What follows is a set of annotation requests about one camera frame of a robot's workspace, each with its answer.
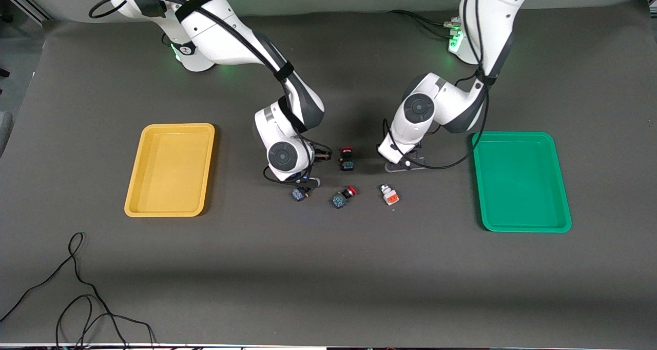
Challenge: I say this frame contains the black cables at arm base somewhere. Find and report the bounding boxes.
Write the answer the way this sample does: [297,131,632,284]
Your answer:
[388,10,460,42]

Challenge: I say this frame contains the red mushroom emergency button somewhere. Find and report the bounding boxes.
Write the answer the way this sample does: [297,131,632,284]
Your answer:
[331,185,358,209]
[338,146,356,172]

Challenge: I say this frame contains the thin black loose cable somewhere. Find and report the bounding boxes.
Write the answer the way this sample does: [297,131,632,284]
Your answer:
[55,294,156,350]
[0,232,129,350]

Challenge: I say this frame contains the green plastic tray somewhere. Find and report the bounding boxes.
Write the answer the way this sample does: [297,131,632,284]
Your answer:
[471,131,572,234]

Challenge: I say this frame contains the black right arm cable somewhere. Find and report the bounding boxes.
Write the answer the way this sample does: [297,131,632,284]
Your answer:
[88,0,316,184]

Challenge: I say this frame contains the dark grey table mat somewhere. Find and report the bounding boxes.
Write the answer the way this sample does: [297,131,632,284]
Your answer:
[0,1,657,348]

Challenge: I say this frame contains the white orange push button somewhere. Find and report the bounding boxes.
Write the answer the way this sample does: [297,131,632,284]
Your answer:
[379,184,400,207]

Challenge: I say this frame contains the yellow plastic tray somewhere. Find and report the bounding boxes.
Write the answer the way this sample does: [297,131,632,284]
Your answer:
[124,123,216,218]

